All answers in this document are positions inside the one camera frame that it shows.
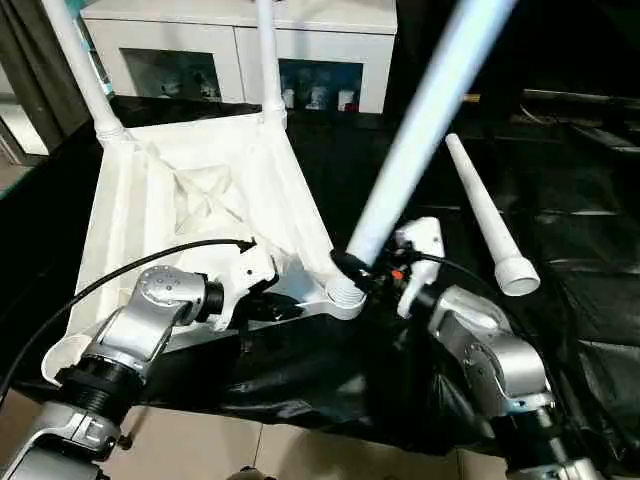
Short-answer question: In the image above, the white plastic table leg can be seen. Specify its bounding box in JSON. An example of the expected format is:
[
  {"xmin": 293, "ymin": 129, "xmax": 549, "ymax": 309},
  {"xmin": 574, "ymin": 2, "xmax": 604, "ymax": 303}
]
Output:
[
  {"xmin": 444, "ymin": 132, "xmax": 543, "ymax": 300},
  {"xmin": 41, "ymin": 0, "xmax": 135, "ymax": 147},
  {"xmin": 323, "ymin": 0, "xmax": 520, "ymax": 307},
  {"xmin": 255, "ymin": 0, "xmax": 290, "ymax": 130}
]

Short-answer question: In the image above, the white plastic table top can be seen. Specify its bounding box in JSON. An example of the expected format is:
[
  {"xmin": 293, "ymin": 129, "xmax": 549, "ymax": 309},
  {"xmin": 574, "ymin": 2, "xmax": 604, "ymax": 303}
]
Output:
[{"xmin": 38, "ymin": 111, "xmax": 370, "ymax": 387}]

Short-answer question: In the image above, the black mat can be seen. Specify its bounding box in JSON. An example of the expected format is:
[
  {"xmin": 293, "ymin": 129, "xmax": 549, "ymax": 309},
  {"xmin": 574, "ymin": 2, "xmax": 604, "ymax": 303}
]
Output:
[{"xmin": 0, "ymin": 94, "xmax": 640, "ymax": 480}]

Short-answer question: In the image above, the white cabinet with glass doors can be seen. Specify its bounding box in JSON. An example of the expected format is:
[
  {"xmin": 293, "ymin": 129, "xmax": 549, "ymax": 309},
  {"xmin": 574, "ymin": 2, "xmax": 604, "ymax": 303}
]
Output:
[{"xmin": 81, "ymin": 0, "xmax": 400, "ymax": 117}]

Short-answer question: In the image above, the grey curtain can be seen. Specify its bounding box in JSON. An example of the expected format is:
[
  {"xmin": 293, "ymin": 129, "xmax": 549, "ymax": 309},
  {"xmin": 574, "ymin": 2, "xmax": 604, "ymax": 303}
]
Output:
[{"xmin": 0, "ymin": 0, "xmax": 92, "ymax": 162}]

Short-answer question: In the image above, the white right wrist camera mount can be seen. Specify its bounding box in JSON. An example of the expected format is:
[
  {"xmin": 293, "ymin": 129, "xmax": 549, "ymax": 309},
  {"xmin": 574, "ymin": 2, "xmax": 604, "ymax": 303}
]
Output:
[{"xmin": 393, "ymin": 216, "xmax": 447, "ymax": 320}]

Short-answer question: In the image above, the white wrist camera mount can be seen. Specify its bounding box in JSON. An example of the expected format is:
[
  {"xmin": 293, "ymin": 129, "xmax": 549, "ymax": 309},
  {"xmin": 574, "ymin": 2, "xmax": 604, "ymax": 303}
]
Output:
[
  {"xmin": 393, "ymin": 216, "xmax": 447, "ymax": 320},
  {"xmin": 216, "ymin": 238, "xmax": 280, "ymax": 333}
]

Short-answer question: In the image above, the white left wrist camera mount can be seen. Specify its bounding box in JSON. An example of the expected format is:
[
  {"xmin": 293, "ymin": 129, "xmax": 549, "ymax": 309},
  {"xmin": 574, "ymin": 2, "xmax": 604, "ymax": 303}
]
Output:
[{"xmin": 216, "ymin": 238, "xmax": 280, "ymax": 333}]

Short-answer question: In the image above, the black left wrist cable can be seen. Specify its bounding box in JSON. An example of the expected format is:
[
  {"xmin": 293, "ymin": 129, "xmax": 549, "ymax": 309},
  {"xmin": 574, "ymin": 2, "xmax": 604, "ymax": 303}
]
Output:
[{"xmin": 0, "ymin": 237, "xmax": 260, "ymax": 397}]

